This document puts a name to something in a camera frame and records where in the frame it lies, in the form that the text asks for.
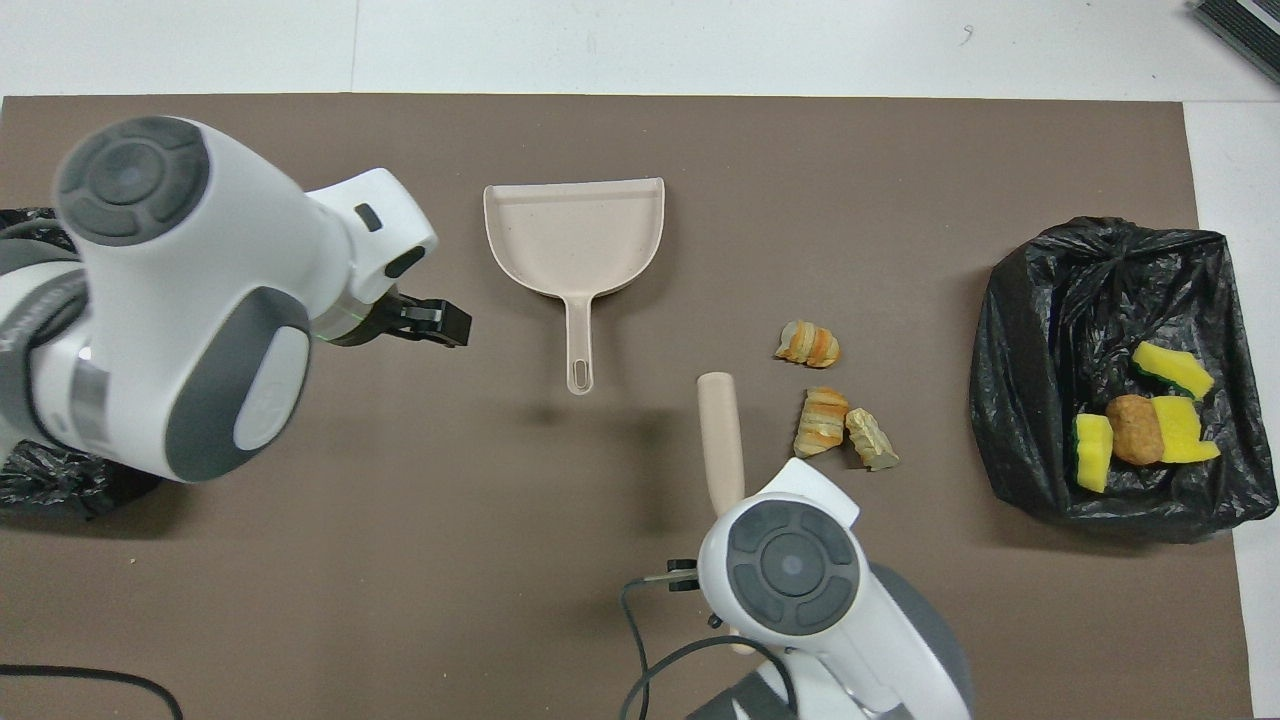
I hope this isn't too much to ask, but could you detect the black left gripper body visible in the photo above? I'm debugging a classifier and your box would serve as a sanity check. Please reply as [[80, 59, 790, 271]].
[[330, 292, 407, 349]]

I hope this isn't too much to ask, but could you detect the beige hand brush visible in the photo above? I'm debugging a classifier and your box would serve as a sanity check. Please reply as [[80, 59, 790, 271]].
[[697, 372, 757, 657]]

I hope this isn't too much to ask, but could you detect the beige plastic dustpan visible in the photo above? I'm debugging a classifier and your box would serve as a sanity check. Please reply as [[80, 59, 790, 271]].
[[483, 178, 666, 396]]

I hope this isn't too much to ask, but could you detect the long orange croissant piece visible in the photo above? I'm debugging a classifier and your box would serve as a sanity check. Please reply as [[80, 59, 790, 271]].
[[793, 387, 851, 460]]

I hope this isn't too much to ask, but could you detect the pale croissant piece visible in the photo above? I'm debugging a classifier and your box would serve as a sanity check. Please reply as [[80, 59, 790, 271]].
[[846, 408, 900, 472]]

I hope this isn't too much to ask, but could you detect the orange striped croissant piece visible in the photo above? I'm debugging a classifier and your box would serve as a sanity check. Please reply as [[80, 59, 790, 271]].
[[775, 320, 841, 369]]

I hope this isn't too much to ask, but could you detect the small yellow sponge piece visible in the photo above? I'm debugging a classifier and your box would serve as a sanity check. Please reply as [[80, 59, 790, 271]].
[[1074, 413, 1115, 494]]

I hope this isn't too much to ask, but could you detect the brown toy bread roll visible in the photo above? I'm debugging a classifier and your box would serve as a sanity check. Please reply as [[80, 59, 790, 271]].
[[1106, 394, 1165, 466]]

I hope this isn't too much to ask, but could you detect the L-shaped yellow green sponge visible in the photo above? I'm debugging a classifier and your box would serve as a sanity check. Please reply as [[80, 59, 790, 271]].
[[1150, 396, 1222, 465]]

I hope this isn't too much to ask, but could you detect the yellow green sponge piece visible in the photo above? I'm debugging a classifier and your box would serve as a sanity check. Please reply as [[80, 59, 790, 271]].
[[1132, 342, 1216, 401]]

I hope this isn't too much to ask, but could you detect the crumpled black trash bag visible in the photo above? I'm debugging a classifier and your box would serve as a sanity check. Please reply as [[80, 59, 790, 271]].
[[968, 216, 1279, 546]]

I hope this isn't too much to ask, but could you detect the brown table mat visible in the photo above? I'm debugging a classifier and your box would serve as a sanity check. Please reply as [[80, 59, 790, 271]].
[[0, 93, 1256, 720]]

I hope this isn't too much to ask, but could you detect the grey striped device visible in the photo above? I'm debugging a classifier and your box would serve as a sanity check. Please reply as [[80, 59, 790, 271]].
[[1190, 0, 1280, 86]]

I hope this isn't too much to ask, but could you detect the black trash bag with handle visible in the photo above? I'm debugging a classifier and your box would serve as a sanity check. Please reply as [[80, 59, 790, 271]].
[[0, 205, 163, 521]]

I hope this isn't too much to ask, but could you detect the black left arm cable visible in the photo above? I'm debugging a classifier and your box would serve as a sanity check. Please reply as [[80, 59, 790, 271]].
[[0, 663, 186, 720]]

